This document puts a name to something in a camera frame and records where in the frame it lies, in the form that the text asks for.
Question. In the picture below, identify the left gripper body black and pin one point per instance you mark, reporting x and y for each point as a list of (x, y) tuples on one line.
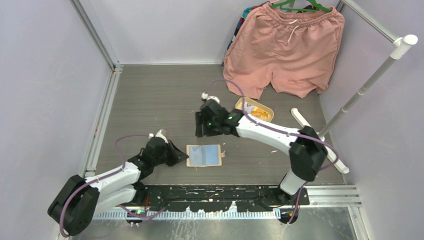
[(166, 156)]

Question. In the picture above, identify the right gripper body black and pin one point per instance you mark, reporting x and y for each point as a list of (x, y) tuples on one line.
[(210, 127)]

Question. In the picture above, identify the beige leather card holder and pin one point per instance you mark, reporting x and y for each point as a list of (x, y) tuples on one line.
[(209, 155)]

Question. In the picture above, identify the orange credit card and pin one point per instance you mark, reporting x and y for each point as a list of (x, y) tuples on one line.
[(260, 114)]

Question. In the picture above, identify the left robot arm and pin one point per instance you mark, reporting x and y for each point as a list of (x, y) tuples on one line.
[(80, 199)]

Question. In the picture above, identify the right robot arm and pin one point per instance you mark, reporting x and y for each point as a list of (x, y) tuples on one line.
[(306, 152)]

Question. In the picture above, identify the white card in tray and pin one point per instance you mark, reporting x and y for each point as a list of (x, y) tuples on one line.
[(249, 108)]

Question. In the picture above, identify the yellow oval tray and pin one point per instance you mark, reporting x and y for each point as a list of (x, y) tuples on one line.
[(239, 105)]

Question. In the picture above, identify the pink shorts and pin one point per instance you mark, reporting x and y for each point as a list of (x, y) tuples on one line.
[(295, 53)]

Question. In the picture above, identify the colourful garment behind shorts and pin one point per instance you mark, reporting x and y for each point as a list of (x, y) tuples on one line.
[(240, 22)]

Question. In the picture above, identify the green clothes hanger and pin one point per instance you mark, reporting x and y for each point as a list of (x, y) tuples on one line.
[(292, 6)]

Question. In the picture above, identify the white clothes rack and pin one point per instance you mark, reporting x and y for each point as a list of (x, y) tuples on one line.
[(401, 45)]

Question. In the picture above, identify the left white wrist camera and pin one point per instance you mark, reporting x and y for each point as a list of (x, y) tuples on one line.
[(160, 134)]

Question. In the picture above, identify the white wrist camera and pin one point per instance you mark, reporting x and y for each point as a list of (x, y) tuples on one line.
[(160, 134), (205, 97)]

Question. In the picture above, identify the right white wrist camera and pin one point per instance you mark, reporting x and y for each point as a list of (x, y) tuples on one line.
[(205, 97)]

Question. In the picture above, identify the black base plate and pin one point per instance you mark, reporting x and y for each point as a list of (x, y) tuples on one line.
[(215, 198)]

